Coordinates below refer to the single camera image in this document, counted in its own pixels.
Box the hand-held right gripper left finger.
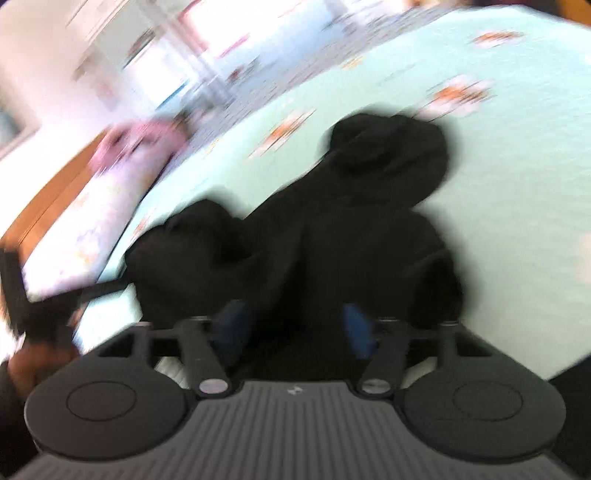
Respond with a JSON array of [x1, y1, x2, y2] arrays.
[[99, 299, 254, 400]]

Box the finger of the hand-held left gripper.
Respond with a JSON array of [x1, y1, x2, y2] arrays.
[[74, 279, 136, 303]]

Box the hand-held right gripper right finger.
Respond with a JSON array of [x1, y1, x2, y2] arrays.
[[342, 302, 499, 400]]

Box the black pants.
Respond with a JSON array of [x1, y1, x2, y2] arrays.
[[124, 113, 466, 385]]

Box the person's left hand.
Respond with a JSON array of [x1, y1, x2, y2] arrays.
[[7, 339, 81, 400]]

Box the long floral bolster pillow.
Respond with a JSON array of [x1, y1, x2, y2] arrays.
[[22, 121, 185, 303]]

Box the wooden headboard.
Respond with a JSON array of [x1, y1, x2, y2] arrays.
[[0, 128, 114, 261]]

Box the pink knitted garment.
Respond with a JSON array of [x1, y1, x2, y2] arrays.
[[90, 119, 188, 169]]

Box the person's dark clothing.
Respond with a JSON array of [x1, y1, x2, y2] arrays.
[[549, 362, 591, 480]]

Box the mint quilted bee bedspread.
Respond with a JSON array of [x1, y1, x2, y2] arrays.
[[74, 4, 591, 384]]

